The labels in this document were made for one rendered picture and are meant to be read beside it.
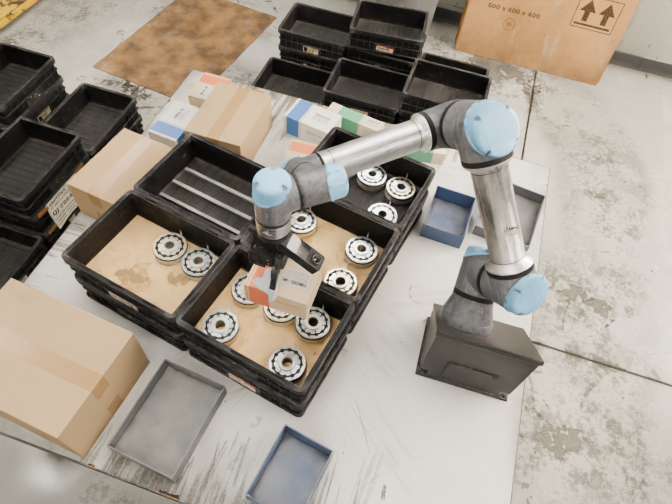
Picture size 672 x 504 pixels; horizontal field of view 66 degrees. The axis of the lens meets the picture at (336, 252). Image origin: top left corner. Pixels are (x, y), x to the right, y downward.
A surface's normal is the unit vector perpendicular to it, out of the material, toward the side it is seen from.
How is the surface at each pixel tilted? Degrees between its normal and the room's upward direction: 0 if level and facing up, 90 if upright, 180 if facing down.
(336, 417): 0
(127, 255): 0
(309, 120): 0
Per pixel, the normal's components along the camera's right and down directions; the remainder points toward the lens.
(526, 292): 0.39, 0.40
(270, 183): 0.07, -0.57
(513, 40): -0.27, 0.57
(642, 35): -0.31, 0.77
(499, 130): 0.31, 0.17
